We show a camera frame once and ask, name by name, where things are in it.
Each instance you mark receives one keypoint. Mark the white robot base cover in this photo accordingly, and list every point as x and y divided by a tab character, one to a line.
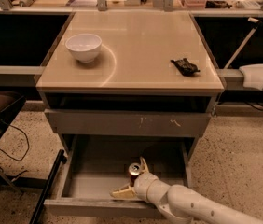
252	76

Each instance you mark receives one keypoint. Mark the red coke can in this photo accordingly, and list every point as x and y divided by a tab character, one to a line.
134	170

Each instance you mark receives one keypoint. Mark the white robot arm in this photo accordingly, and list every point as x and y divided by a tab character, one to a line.
177	203

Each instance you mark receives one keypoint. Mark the black metal leg bar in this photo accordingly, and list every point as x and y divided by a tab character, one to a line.
48	184

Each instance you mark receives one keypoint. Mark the black items on far desk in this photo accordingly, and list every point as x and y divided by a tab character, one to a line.
217	4

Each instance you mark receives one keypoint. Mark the white ceramic bowl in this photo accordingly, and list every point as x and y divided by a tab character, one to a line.
84	47

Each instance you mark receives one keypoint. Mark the closed grey middle drawer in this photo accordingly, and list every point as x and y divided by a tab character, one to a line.
127	123

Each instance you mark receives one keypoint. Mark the grey drawer cabinet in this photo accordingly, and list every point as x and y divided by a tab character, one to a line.
133	71

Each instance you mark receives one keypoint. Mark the black crumpled snack bag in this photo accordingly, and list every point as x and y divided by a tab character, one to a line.
185	67

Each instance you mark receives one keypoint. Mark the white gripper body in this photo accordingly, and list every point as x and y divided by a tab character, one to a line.
143	183

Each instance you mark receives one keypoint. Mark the white stick with black tip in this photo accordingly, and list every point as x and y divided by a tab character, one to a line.
256	23

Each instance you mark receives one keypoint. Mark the open grey bottom drawer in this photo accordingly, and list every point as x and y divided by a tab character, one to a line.
98	164

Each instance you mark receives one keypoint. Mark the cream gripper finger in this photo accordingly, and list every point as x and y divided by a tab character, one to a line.
143	165
125	192

